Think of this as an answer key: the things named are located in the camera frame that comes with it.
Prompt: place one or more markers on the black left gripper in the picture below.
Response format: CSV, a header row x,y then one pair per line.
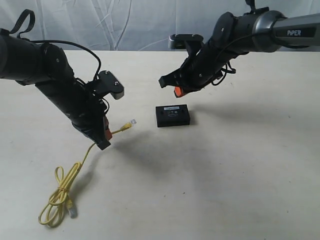
x,y
94,127

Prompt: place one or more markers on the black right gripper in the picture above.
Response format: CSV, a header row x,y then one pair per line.
x,y
193,75

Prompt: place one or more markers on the small black box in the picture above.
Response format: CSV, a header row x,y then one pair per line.
x,y
172,115

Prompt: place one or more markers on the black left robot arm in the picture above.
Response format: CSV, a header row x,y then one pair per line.
x,y
46,66

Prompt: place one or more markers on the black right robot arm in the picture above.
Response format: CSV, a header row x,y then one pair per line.
x,y
260,30

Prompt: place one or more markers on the grey backdrop cloth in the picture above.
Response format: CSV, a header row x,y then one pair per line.
x,y
119,25

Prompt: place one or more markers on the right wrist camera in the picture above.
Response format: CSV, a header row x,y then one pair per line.
x,y
184,41

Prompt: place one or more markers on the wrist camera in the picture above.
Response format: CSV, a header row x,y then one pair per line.
x,y
184,41
107,83

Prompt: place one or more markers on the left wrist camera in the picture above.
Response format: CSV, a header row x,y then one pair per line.
x,y
107,83

